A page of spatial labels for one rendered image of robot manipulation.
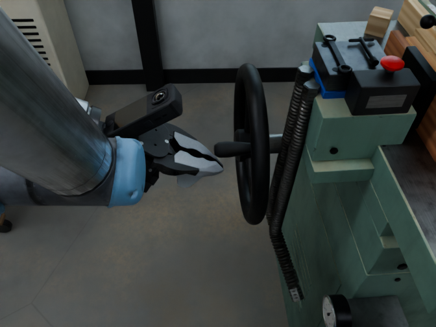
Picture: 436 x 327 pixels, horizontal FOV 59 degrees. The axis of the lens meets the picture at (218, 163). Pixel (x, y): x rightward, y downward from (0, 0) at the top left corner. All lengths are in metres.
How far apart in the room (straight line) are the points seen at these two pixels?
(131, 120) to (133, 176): 0.13
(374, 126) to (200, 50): 1.61
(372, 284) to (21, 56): 0.65
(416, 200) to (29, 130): 0.47
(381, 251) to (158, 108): 0.39
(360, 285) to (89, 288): 1.01
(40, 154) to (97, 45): 1.90
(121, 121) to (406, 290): 0.58
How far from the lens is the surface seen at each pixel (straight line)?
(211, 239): 1.52
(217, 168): 0.58
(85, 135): 0.32
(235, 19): 2.03
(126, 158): 0.40
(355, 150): 0.61
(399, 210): 0.57
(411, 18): 0.91
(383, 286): 0.76
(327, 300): 0.71
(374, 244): 0.66
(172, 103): 0.49
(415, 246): 0.55
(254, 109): 0.57
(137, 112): 0.52
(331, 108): 0.57
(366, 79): 0.55
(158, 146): 0.54
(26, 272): 1.61
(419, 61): 0.64
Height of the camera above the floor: 1.31
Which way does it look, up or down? 48 degrees down
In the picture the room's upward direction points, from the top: straight up
